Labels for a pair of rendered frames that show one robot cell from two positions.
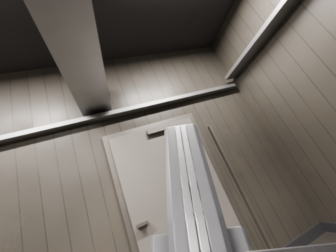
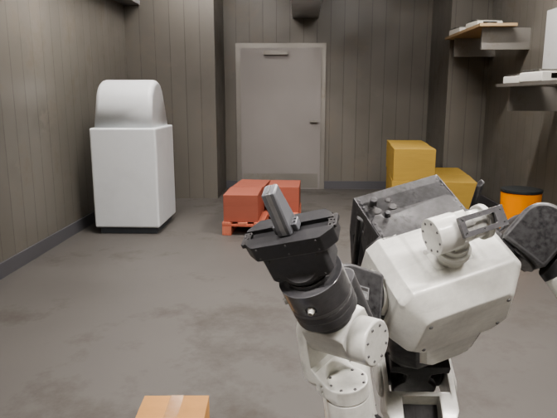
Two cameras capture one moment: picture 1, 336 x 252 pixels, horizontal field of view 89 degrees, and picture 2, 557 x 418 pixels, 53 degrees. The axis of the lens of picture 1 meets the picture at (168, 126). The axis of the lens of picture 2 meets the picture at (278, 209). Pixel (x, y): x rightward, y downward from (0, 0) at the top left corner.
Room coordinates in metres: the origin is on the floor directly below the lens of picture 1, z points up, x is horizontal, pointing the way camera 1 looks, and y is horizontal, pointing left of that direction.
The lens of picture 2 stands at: (0.69, 0.25, 1.38)
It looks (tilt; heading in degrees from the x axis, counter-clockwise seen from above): 11 degrees down; 202
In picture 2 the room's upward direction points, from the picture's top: straight up
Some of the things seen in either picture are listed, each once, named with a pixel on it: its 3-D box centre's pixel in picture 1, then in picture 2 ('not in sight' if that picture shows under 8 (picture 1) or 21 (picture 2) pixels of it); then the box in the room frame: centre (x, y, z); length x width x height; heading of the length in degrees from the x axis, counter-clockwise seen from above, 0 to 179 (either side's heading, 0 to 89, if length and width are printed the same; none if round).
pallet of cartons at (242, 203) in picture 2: not in sight; (264, 205); (-4.85, -2.18, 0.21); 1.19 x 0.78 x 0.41; 19
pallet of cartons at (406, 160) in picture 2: not in sight; (428, 180); (-5.95, -0.56, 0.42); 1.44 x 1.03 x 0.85; 19
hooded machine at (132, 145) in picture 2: not in sight; (135, 154); (-4.24, -3.43, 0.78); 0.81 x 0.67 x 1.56; 20
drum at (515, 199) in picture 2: not in sight; (519, 219); (-4.74, 0.42, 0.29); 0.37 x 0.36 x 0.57; 20
